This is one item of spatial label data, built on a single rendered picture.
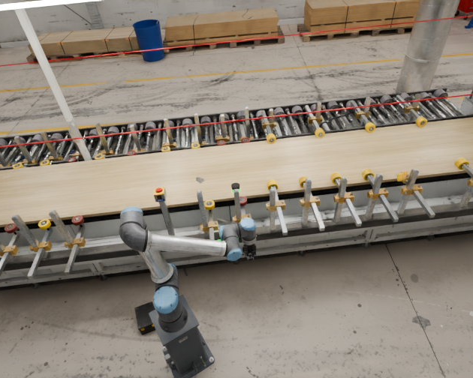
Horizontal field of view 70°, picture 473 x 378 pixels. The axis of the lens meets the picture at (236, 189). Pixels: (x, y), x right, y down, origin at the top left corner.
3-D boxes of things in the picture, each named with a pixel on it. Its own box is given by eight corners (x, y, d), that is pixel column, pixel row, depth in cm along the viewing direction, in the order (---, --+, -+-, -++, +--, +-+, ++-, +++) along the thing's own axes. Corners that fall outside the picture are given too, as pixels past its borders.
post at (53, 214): (80, 256, 258) (53, 212, 226) (76, 256, 258) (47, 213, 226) (81, 252, 261) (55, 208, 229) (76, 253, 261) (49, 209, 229)
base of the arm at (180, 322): (192, 322, 220) (190, 314, 213) (165, 338, 213) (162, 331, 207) (180, 300, 233) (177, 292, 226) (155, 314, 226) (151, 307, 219)
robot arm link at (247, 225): (237, 217, 204) (253, 214, 205) (239, 231, 213) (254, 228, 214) (240, 229, 197) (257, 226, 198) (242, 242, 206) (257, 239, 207)
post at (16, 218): (47, 259, 258) (16, 217, 226) (43, 260, 258) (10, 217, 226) (49, 256, 261) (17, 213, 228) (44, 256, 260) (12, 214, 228)
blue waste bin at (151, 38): (166, 61, 711) (158, 25, 662) (139, 64, 712) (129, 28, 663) (169, 51, 754) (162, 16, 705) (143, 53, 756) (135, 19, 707)
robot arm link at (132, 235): (119, 239, 162) (246, 251, 188) (121, 220, 172) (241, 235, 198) (115, 254, 169) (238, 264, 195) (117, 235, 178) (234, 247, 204)
